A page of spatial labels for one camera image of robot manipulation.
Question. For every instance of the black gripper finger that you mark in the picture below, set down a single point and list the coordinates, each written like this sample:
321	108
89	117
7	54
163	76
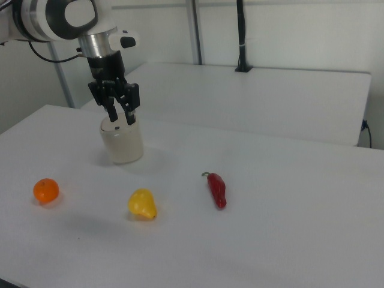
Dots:
132	96
105	93

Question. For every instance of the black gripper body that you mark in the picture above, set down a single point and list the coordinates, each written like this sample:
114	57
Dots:
105	67

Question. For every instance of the cream lidded garbage bin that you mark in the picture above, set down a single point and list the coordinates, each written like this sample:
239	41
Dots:
123	147

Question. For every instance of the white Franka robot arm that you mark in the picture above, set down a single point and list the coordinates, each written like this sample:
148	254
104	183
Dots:
36	18

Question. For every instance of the yellow toy pear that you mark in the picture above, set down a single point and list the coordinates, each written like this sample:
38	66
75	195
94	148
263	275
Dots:
141	202

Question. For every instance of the white neighbouring table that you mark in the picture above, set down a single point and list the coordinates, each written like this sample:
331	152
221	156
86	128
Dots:
240	99

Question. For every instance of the orange toy fruit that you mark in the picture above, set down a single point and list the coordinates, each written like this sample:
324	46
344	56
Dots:
45	190

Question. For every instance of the red chili pepper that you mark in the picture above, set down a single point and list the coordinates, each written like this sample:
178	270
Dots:
217	192

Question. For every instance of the grey metal wall post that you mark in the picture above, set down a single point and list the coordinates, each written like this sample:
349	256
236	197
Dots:
196	30

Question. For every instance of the black camera pole with base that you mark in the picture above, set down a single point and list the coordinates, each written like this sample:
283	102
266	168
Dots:
241	30

